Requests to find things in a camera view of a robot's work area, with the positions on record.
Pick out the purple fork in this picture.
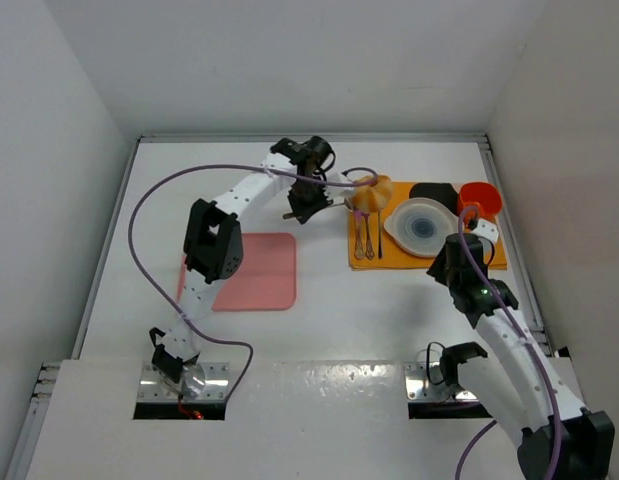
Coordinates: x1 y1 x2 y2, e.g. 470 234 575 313
362 212 375 260

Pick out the purple knife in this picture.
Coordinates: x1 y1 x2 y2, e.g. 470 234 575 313
353 209 365 260

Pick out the round bread bun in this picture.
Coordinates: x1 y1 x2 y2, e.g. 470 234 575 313
350 175 394 213

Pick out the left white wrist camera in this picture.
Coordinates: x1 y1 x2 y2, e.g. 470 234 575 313
327 172 366 190

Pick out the pink rectangular tray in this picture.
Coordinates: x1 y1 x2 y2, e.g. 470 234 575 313
176 231 297 312

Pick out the orange square cup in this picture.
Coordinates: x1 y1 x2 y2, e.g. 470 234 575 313
457 182 503 222

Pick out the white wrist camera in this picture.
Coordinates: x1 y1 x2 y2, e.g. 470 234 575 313
471 218 500 244
327 172 366 190

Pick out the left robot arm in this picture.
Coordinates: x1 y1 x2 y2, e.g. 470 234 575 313
150 136 340 386

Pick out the orange placemat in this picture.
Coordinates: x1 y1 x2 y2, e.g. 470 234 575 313
346 180 509 272

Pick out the metal base plate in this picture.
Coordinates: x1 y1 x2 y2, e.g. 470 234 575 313
137 362 229 404
403 361 478 404

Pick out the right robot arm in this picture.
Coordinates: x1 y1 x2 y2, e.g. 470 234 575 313
427 233 615 479

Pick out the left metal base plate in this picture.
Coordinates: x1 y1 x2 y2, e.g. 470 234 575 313
137 362 229 404

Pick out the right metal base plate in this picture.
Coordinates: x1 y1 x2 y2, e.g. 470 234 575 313
403 361 478 404

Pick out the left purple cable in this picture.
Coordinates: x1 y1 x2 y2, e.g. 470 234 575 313
127 163 380 406

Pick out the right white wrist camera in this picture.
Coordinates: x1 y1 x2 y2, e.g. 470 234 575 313
471 218 500 244

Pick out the white bowl with handles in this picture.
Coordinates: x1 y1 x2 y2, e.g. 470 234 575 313
383 198 458 258

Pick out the metal cake server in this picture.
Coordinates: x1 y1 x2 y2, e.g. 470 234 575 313
282 198 352 220

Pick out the purple spoon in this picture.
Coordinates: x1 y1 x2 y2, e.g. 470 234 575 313
377 211 383 259

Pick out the black coaster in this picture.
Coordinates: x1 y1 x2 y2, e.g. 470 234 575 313
409 182 459 215

